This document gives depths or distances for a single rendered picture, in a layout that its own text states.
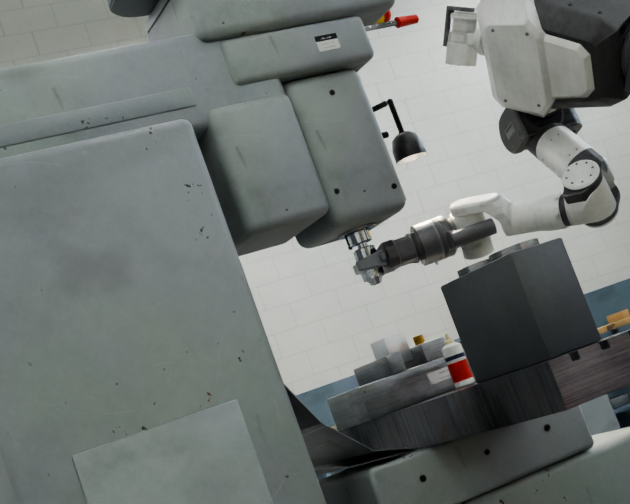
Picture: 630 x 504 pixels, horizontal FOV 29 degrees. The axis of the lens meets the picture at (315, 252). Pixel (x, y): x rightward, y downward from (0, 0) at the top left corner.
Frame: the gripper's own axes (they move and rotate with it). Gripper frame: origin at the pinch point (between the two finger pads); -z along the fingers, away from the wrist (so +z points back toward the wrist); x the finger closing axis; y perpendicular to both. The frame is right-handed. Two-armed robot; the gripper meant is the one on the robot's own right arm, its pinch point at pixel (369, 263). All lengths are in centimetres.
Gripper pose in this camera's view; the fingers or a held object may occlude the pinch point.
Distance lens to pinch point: 253.2
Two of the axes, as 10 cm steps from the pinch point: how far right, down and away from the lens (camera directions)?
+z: 9.3, -3.4, 1.3
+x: 0.8, -1.6, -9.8
